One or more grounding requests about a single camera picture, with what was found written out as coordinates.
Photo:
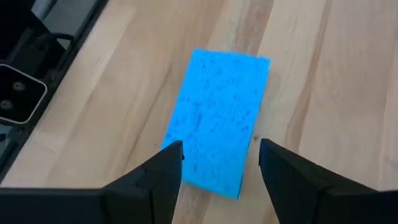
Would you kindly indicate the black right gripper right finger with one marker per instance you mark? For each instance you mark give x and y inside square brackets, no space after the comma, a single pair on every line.
[295,193]

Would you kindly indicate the black camera with silver rim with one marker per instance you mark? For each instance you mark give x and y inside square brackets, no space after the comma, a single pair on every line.
[18,93]

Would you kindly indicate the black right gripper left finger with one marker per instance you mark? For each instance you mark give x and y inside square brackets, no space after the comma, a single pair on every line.
[149,193]

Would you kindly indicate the blue cellulose sponge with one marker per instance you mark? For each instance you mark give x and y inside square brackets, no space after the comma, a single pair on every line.
[214,124]

